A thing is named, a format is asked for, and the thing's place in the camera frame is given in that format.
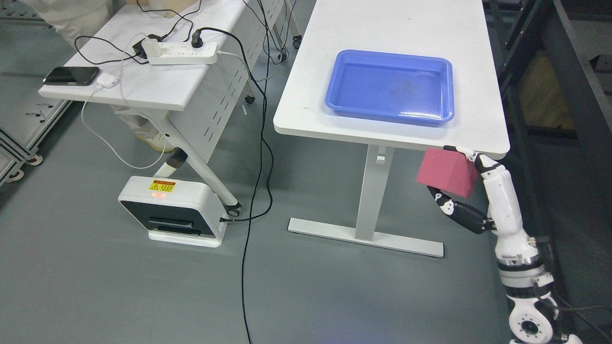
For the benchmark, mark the white power strip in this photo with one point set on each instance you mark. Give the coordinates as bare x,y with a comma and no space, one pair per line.
179,53

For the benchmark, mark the black metal shelf left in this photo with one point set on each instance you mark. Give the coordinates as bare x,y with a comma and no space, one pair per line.
553,62

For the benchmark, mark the white folding table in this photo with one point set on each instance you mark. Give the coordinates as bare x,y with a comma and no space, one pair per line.
190,104

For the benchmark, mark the white black floor device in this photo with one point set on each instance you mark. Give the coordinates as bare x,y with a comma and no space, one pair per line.
176,211

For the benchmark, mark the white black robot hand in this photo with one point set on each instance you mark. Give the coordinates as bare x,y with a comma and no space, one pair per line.
503,217

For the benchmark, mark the white standing desk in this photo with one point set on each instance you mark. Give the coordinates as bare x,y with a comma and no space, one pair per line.
451,29

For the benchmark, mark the robot arm white silver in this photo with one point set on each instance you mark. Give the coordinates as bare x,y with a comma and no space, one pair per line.
534,314

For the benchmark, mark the pink foam block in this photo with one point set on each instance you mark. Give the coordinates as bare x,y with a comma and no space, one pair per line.
449,171

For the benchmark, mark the blue plastic tray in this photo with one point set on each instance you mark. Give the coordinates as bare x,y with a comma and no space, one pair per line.
392,87

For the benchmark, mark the black smartphone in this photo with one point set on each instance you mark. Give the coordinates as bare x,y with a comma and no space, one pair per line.
72,76

